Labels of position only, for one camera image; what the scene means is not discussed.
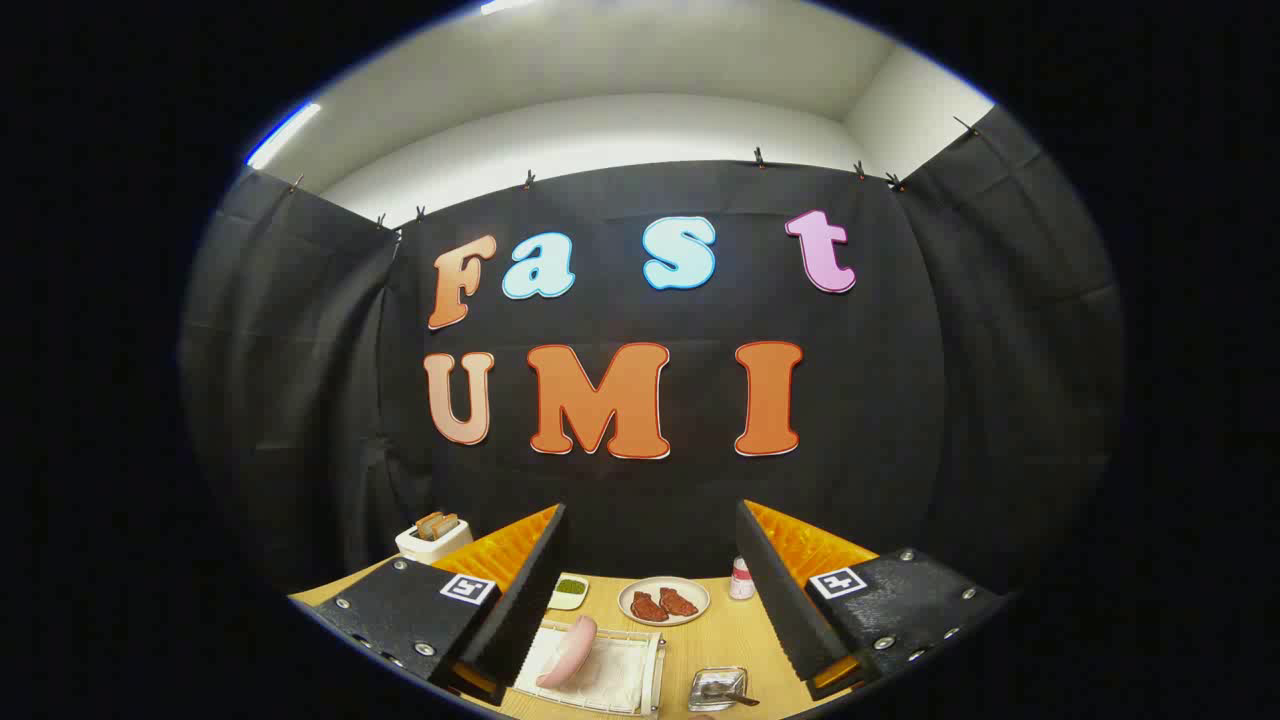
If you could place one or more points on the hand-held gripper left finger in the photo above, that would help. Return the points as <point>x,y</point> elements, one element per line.
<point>525,600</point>

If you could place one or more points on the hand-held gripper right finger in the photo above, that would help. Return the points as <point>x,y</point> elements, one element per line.
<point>785,600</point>

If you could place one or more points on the pink plate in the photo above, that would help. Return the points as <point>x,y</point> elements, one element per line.
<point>566,652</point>

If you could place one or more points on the white divided condiment dish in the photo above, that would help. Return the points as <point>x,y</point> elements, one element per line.
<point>567,593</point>

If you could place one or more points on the beige plate with meat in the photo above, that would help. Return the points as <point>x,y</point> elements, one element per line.
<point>700,598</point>

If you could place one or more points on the small bottle with red label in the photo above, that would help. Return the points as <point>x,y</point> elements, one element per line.
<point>741,582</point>

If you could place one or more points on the brown meat piece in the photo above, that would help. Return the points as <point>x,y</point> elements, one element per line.
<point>648,606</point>
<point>678,602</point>

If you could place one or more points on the toast slice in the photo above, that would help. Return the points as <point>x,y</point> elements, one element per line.
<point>428,526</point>
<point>448,521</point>

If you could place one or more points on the white toaster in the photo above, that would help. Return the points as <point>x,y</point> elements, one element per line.
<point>425,548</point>

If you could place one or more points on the white drip tray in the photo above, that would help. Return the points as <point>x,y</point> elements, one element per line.
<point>615,675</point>

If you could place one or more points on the ceiling light strip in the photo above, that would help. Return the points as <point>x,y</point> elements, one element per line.
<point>283,133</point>

